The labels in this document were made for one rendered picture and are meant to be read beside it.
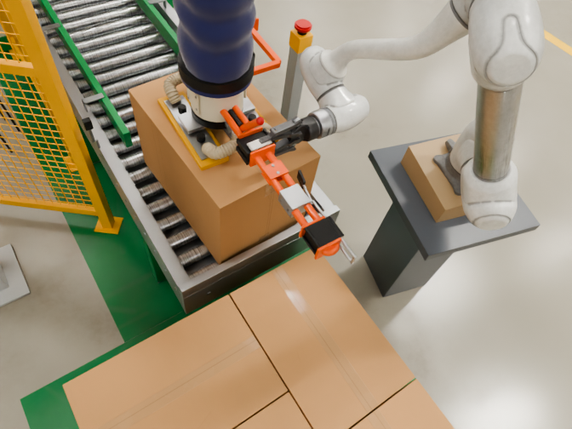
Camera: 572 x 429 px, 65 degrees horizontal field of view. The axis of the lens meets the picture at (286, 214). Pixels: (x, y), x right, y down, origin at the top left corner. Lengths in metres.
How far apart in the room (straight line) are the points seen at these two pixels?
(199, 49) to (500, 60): 0.73
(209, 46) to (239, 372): 1.02
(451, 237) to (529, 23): 0.90
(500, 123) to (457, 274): 1.47
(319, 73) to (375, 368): 1.00
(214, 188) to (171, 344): 0.56
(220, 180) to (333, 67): 0.49
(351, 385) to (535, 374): 1.20
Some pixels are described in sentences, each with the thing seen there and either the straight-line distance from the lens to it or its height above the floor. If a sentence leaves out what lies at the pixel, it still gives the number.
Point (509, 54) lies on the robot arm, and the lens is 1.03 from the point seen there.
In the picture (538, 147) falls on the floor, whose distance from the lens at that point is 3.51.
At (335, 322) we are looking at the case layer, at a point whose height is 0.54.
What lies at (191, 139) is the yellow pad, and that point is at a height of 0.97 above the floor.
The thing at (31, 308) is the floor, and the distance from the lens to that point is 2.42.
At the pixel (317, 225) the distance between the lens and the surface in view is 1.18.
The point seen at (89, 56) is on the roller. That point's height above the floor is 0.54.
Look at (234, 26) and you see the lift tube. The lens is 1.25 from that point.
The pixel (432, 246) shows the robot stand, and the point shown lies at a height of 0.75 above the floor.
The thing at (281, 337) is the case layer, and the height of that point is 0.54.
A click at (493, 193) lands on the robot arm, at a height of 1.09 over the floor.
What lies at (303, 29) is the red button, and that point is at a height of 1.03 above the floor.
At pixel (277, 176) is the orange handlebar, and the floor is 1.09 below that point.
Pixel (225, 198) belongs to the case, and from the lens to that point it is 1.39.
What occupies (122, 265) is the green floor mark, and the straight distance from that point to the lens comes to 2.39.
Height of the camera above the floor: 2.09
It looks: 56 degrees down
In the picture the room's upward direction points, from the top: 12 degrees clockwise
